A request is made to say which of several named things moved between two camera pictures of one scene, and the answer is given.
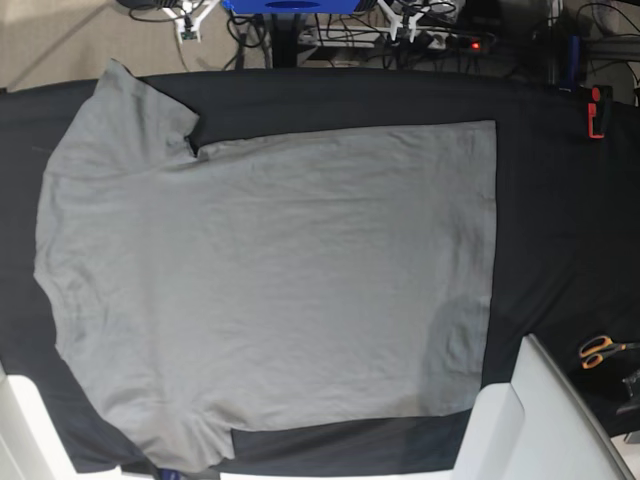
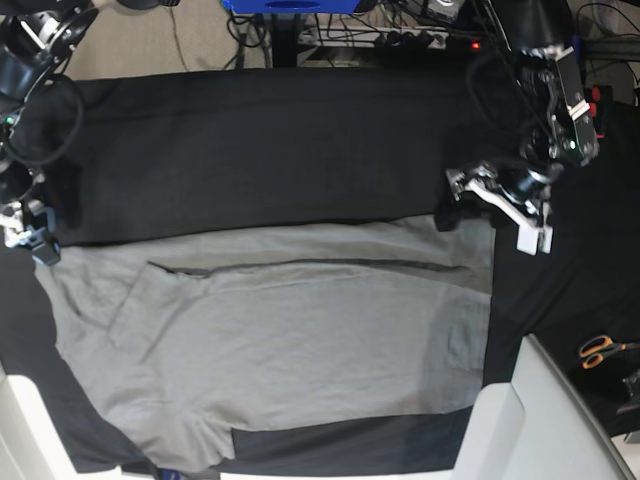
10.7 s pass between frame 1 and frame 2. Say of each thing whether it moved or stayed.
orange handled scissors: stayed
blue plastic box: stayed
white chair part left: stayed
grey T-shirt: moved
